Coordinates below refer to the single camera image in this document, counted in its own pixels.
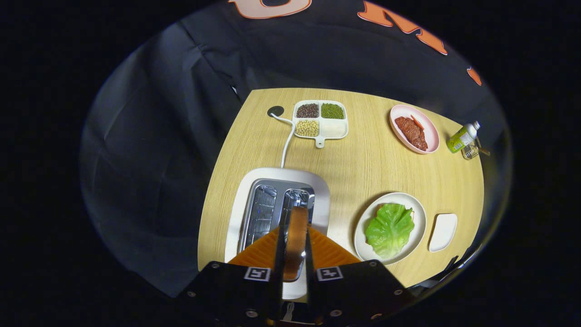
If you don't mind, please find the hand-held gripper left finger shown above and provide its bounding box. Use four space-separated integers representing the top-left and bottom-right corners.
175 207 287 327

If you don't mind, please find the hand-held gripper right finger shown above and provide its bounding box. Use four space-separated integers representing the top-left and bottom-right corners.
303 218 417 327

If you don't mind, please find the browned toast slice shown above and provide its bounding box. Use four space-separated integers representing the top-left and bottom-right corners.
282 207 310 282

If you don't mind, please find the green lettuce leaf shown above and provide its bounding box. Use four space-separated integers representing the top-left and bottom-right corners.
364 203 415 259

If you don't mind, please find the white toaster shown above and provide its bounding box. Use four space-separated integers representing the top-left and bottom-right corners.
224 167 331 300

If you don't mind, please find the white round plate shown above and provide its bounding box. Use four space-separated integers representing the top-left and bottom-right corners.
354 192 427 266

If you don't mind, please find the white square plate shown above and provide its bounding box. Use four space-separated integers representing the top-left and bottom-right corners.
428 213 458 253

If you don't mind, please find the pile of yellow soybeans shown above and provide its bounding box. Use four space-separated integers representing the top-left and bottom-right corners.
295 119 320 137

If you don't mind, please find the white divided dish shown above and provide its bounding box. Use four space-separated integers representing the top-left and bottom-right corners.
292 100 349 149

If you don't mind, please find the pile of dark red beans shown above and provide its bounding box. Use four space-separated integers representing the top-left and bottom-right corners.
296 103 320 119

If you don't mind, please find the pile of green beans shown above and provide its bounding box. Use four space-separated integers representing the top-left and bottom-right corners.
321 103 345 120

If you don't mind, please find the brown meat slice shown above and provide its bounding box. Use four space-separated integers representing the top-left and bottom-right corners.
395 116 428 152

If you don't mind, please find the pink plate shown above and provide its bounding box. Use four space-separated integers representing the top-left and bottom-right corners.
389 104 440 155

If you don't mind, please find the silver bottle with green label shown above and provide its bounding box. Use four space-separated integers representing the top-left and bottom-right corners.
447 121 481 154

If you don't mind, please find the white toaster cable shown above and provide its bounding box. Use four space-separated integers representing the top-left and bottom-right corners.
271 114 295 168

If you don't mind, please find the metal wire basket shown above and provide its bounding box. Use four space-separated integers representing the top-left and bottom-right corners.
461 140 481 160

